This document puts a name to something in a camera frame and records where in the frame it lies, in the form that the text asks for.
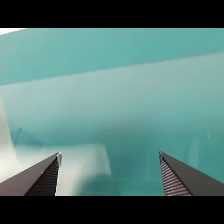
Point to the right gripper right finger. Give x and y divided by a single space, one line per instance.
186 181

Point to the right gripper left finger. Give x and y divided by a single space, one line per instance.
36 180

